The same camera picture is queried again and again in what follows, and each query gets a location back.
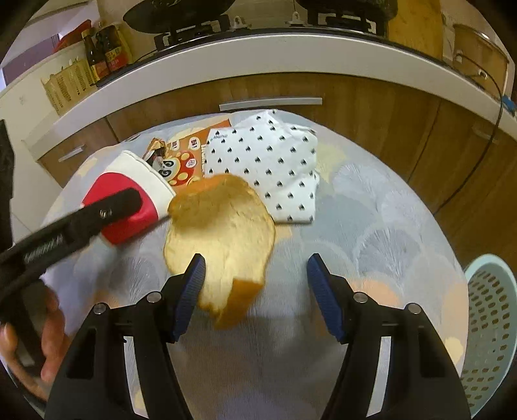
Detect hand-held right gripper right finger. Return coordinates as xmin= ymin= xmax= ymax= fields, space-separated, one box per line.
xmin=306 ymin=254 xmax=471 ymax=420

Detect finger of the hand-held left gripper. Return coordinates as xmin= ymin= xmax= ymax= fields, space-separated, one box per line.
xmin=67 ymin=188 xmax=142 ymax=240

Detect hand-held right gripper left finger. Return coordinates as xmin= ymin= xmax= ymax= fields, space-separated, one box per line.
xmin=44 ymin=254 xmax=207 ymax=420

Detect large orange peel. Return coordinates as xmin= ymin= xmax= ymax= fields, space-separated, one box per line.
xmin=163 ymin=173 xmax=277 ymax=330

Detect light blue plastic basket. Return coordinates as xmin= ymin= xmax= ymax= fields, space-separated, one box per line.
xmin=458 ymin=253 xmax=517 ymax=420

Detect person's left hand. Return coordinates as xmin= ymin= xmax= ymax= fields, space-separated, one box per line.
xmin=0 ymin=284 xmax=71 ymax=400

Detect orange snack packet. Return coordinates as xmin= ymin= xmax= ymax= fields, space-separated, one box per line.
xmin=143 ymin=118 xmax=233 ymax=190

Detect yellow plastic basket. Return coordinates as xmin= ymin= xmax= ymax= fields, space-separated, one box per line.
xmin=40 ymin=58 xmax=98 ymax=118

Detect white polka dot bag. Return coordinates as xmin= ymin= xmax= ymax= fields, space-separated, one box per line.
xmin=201 ymin=109 xmax=321 ymax=225

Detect dark sauce bottle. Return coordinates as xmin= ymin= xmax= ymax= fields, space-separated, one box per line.
xmin=82 ymin=29 xmax=101 ymax=83
xmin=111 ymin=23 xmax=132 ymax=65
xmin=97 ymin=26 xmax=122 ymax=73

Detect red bag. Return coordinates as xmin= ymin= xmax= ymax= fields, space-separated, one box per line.
xmin=52 ymin=20 xmax=95 ymax=53

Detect black gas stove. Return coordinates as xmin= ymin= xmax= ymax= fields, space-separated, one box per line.
xmin=95 ymin=8 xmax=447 ymax=87

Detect wooden kitchen cabinets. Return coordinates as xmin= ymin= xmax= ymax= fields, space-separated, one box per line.
xmin=36 ymin=73 xmax=517 ymax=267

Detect black wok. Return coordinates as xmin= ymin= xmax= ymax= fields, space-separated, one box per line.
xmin=122 ymin=0 xmax=237 ymax=35

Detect white kitchen countertop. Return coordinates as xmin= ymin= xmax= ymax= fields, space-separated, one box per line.
xmin=0 ymin=34 xmax=517 ymax=142

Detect wooden cutting board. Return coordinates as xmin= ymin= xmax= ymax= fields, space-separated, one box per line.
xmin=385 ymin=0 xmax=445 ymax=59

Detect beige rice cooker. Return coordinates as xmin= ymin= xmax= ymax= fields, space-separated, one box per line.
xmin=446 ymin=22 xmax=512 ymax=100

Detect black power cable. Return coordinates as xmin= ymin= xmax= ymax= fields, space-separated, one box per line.
xmin=430 ymin=52 xmax=507 ymax=215

